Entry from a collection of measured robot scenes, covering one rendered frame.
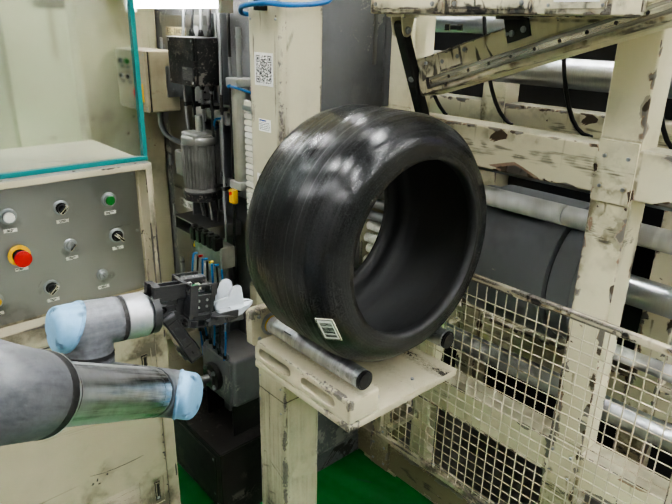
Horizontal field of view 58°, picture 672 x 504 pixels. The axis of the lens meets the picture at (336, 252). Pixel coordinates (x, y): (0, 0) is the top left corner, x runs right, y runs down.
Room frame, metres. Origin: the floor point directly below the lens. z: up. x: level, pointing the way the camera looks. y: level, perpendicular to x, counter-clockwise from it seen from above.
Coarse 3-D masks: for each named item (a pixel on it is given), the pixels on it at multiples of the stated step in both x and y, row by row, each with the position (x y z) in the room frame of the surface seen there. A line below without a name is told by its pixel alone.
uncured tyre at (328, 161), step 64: (320, 128) 1.25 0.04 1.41; (384, 128) 1.19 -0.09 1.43; (448, 128) 1.30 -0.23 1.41; (256, 192) 1.22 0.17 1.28; (320, 192) 1.10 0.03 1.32; (384, 192) 1.56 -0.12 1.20; (448, 192) 1.48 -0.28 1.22; (256, 256) 1.17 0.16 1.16; (320, 256) 1.06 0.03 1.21; (384, 256) 1.52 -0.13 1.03; (448, 256) 1.45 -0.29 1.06; (384, 320) 1.38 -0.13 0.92
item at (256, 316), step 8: (264, 304) 1.39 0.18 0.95; (248, 312) 1.35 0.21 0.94; (256, 312) 1.35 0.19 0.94; (264, 312) 1.37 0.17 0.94; (248, 320) 1.35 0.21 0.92; (256, 320) 1.35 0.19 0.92; (264, 320) 1.36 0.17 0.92; (248, 328) 1.35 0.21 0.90; (256, 328) 1.35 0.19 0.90; (264, 328) 1.36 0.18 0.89; (248, 336) 1.35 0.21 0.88; (256, 336) 1.35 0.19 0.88; (264, 336) 1.37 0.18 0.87; (256, 344) 1.35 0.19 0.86
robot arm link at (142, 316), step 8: (128, 296) 0.90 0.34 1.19; (136, 296) 0.91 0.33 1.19; (144, 296) 0.91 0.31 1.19; (128, 304) 0.88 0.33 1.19; (136, 304) 0.89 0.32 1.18; (144, 304) 0.90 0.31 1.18; (152, 304) 0.91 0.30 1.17; (136, 312) 0.88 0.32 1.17; (144, 312) 0.89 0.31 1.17; (152, 312) 0.90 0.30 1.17; (136, 320) 0.88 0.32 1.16; (144, 320) 0.88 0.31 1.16; (152, 320) 0.89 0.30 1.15; (136, 328) 0.87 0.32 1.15; (144, 328) 0.88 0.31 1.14; (152, 328) 0.90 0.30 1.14; (136, 336) 0.88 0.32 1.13; (144, 336) 0.90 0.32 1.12
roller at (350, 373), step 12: (276, 324) 1.34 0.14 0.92; (276, 336) 1.33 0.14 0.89; (288, 336) 1.29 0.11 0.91; (300, 336) 1.28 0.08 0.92; (300, 348) 1.25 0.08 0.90; (312, 348) 1.23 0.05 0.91; (324, 360) 1.19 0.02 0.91; (336, 360) 1.17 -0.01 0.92; (348, 360) 1.17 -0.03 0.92; (336, 372) 1.16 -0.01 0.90; (348, 372) 1.14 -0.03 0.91; (360, 372) 1.12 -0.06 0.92; (360, 384) 1.11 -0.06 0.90
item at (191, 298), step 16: (192, 272) 1.02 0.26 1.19; (144, 288) 0.94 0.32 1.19; (160, 288) 0.93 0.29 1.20; (176, 288) 0.94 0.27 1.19; (192, 288) 0.95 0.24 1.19; (208, 288) 0.98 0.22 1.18; (160, 304) 0.91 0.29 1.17; (176, 304) 0.95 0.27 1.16; (192, 304) 0.94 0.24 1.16; (208, 304) 0.98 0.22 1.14; (160, 320) 0.90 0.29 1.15; (192, 320) 0.95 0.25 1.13
